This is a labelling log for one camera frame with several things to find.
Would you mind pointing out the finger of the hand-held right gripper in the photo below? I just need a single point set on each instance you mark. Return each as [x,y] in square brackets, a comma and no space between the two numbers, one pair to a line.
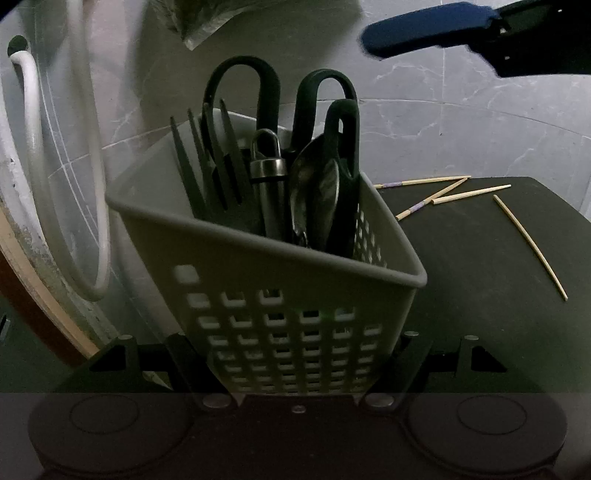
[526,11]
[531,53]

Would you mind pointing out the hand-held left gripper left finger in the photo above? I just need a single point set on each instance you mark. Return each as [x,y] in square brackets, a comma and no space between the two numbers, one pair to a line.
[184,355]

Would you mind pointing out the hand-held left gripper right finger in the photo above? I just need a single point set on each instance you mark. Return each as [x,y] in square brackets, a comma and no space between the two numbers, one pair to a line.
[411,355]

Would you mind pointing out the grey plastic utensil basket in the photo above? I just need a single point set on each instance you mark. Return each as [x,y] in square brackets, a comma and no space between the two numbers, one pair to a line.
[258,272]

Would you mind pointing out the steel fork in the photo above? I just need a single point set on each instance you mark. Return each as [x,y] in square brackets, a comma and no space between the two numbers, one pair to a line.
[231,170]

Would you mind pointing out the dark green panel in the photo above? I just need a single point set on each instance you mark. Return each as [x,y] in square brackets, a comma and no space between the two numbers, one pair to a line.
[27,355]

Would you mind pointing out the black scissors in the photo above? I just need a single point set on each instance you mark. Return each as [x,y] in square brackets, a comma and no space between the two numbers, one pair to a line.
[242,62]

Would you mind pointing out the plastic bag of greens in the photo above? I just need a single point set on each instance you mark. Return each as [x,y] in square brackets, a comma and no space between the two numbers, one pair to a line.
[198,23]

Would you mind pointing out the tan wooden frame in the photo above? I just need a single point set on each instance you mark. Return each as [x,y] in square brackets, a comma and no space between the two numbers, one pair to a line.
[41,304]

